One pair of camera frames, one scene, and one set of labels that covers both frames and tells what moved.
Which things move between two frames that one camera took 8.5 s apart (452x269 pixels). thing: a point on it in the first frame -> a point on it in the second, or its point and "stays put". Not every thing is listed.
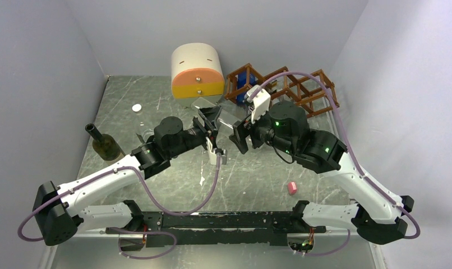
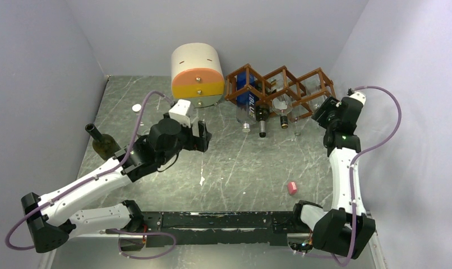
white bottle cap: x=136 y=107 stays put
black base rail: x=223 y=228 stays put
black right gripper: x=240 y=131 -> x=327 y=106
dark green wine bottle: x=105 y=146 stays put
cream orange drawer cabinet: x=197 y=72 stays put
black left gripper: x=210 y=115 -> x=199 y=143
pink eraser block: x=291 y=188 stays put
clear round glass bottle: x=225 y=120 -> x=313 y=92
